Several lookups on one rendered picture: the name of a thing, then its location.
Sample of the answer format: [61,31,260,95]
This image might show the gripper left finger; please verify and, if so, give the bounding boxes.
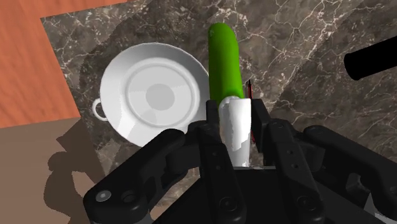
[82,99,248,224]

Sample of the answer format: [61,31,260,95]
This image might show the black cylindrical handle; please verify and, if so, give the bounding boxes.
[343,38,397,81]

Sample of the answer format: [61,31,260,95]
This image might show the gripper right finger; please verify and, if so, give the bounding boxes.
[250,98,397,224]

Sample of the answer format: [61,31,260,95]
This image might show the white dish with small handle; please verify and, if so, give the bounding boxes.
[92,42,212,148]

